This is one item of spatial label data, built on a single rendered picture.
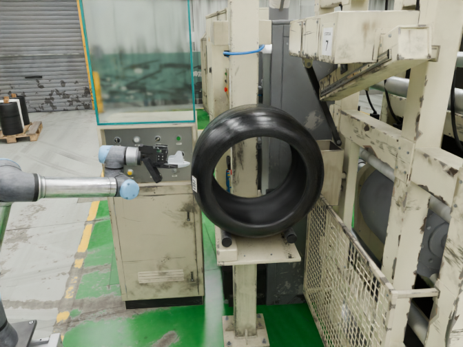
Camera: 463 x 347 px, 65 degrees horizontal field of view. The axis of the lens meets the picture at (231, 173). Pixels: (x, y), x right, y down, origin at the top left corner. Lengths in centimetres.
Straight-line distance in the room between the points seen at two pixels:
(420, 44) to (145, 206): 169
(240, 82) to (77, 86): 903
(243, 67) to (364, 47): 69
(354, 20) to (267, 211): 97
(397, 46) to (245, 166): 98
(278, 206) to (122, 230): 104
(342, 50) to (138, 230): 165
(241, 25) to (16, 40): 932
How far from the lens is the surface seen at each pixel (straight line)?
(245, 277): 215
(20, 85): 1086
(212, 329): 250
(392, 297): 124
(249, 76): 174
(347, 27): 118
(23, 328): 166
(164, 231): 234
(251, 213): 179
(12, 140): 770
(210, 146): 142
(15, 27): 1077
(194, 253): 241
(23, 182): 134
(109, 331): 262
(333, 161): 185
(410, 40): 116
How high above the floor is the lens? 171
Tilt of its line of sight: 20 degrees down
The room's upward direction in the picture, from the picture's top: 1 degrees counter-clockwise
